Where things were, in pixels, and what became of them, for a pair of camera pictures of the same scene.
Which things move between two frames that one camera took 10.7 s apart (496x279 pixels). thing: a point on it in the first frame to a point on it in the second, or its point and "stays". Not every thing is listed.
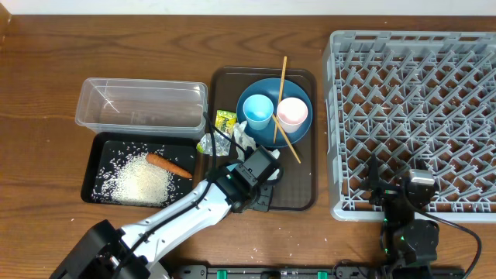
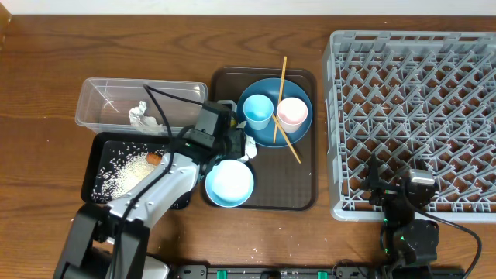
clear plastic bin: (157, 108) stays
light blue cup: (258, 109) stays
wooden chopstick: (286, 136) stays
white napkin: (277, 153) to (145, 124)
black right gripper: (375, 182) stays
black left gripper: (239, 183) to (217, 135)
